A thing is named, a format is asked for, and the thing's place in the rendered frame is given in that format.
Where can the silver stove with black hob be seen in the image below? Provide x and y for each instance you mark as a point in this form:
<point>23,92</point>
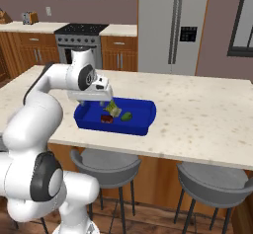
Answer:
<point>80,38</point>

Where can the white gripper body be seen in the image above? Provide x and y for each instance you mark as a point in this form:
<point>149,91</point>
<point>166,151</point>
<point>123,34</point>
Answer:
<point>89,96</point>

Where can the dark framed window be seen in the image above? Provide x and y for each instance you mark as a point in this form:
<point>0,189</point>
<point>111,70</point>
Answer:
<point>240,20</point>

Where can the wooden base cupboards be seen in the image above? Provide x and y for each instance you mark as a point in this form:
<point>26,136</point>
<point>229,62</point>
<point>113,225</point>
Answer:
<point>119,53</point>
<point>23,50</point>

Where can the red-brown steak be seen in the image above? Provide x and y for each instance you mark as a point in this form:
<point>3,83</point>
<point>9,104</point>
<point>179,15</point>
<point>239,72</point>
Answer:
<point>106,119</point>

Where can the grey bar stool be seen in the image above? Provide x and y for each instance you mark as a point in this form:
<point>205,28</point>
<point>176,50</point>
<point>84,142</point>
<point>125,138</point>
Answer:
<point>214,185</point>
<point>108,169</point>

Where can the silver fridge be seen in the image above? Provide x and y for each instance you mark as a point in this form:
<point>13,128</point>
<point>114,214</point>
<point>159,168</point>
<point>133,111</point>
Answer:
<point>158,27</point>

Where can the blue tray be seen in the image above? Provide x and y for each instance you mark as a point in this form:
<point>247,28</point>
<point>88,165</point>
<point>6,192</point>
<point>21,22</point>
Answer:
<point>141,116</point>

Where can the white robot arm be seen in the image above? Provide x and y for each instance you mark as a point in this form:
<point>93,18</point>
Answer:
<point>33,122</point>

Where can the brown knife block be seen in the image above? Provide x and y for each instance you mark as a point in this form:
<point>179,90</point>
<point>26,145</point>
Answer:
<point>4,17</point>

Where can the white wall outlet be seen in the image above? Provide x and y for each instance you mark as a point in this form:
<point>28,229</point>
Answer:
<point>48,11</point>

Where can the silver toaster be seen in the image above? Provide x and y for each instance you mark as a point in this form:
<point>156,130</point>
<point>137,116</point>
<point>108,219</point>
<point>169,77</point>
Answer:
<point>29,18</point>

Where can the green asparagus bundle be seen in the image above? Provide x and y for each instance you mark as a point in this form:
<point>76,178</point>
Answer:
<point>113,109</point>

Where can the wooden kitchen island base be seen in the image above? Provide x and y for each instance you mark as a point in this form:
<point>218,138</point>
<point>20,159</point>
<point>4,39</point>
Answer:
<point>158,185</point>

